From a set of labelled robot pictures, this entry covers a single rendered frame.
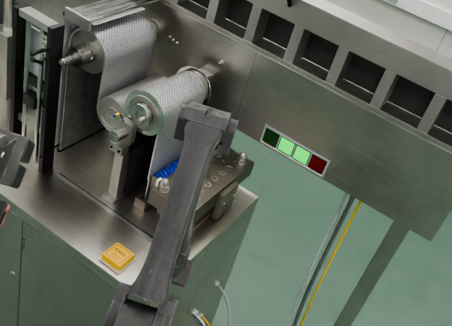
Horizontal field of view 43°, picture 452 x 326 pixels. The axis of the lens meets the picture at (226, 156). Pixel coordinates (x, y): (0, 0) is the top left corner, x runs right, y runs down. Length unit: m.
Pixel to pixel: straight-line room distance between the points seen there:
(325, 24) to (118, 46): 0.63
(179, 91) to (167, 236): 0.92
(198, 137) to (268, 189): 2.71
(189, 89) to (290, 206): 1.89
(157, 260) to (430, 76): 1.01
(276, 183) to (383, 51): 2.16
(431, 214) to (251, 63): 0.73
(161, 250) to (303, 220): 2.63
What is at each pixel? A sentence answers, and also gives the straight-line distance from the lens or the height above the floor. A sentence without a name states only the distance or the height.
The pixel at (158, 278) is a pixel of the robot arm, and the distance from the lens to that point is 0.95.
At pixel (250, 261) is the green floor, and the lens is 3.17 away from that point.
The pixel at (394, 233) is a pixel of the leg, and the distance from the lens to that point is 2.12.
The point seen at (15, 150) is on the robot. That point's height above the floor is 1.72.
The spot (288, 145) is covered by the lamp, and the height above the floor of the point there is 1.19.
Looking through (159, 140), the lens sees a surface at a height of 1.18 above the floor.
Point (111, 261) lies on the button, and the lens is 1.75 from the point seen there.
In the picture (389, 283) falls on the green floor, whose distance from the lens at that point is 3.45.
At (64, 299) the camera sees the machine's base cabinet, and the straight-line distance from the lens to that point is 2.06.
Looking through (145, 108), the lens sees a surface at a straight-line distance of 1.73.
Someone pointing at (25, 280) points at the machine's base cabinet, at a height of 0.54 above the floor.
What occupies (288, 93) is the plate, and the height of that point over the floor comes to 1.36.
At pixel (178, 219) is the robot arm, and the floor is 1.58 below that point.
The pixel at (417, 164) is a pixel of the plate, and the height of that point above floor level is 1.36.
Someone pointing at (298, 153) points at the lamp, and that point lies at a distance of 1.91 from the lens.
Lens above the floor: 2.23
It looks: 36 degrees down
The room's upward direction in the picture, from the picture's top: 17 degrees clockwise
